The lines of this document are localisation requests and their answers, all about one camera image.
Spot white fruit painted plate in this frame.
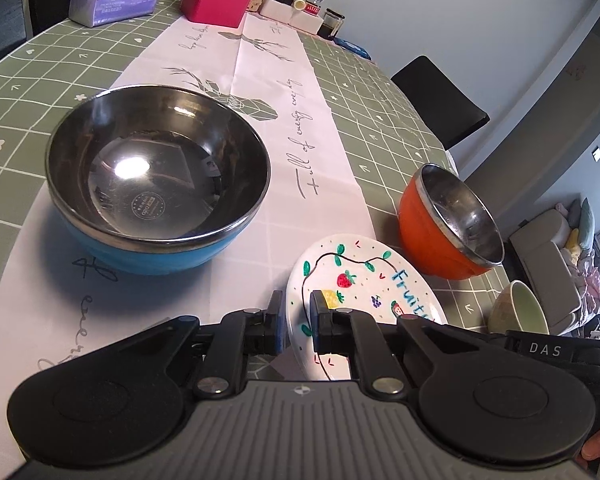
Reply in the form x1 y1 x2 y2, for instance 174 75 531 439
285 234 448 380

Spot green ceramic bowl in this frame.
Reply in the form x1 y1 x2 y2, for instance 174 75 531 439
486 280 550 335

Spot orange steel bowl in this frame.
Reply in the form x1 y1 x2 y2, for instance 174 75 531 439
398 162 505 281

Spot blue steel bowl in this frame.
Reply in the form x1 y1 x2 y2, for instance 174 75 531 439
45 84 272 275

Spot beige sofa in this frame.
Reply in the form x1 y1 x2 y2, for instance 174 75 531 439
508 208 588 335

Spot black chair far right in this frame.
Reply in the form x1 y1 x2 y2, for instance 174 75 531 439
391 55 490 150

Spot blue packet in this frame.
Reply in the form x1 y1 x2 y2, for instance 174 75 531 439
334 37 372 61

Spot dark glass jar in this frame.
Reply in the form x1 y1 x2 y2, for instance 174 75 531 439
317 8 346 40

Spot white condiment box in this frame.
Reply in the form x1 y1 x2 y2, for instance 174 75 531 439
259 0 323 35

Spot small wooden radio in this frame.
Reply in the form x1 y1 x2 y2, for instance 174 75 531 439
247 0 264 12

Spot red label spice jar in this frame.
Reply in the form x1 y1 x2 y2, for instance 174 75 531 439
304 0 323 15

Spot green checked tablecloth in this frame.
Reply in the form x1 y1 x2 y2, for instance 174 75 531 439
0 0 512 340

